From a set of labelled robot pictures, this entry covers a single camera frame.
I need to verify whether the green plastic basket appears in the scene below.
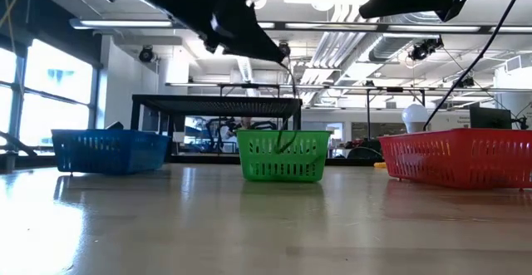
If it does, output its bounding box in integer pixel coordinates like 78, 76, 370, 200
235, 129, 333, 184

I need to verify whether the silver ventilation duct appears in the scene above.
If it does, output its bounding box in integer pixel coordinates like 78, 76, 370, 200
303, 29, 386, 101

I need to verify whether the red plastic basket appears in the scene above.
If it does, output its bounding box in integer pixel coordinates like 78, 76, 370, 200
377, 128, 532, 191

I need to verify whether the black background rack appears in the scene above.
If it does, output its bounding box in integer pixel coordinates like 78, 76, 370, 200
165, 81, 427, 140

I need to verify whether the black lamp cable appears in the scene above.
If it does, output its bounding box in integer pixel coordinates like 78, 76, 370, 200
422, 0, 525, 132

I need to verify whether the person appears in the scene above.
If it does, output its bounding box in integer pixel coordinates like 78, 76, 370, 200
219, 117, 253, 154

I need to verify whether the large window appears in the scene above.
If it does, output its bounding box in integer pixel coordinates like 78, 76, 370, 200
0, 37, 101, 151

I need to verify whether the blue plastic basket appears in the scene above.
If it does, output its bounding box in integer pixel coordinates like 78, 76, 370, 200
51, 128, 170, 175

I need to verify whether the black rounded chair back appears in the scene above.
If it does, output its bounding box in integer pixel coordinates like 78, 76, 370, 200
347, 145, 382, 160

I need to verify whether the dark rubber band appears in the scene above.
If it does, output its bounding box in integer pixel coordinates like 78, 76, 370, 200
273, 58, 303, 155

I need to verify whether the white light bulb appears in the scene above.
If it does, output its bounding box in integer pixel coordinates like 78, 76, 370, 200
401, 103, 431, 135

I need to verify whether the background robot workstation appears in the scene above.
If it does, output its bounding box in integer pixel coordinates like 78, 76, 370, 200
182, 115, 278, 155

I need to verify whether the black perforated metal shelf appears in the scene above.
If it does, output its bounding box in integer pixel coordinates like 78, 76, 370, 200
131, 94, 303, 160

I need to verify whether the black computer monitor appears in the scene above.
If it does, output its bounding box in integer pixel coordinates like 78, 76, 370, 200
469, 106, 513, 130

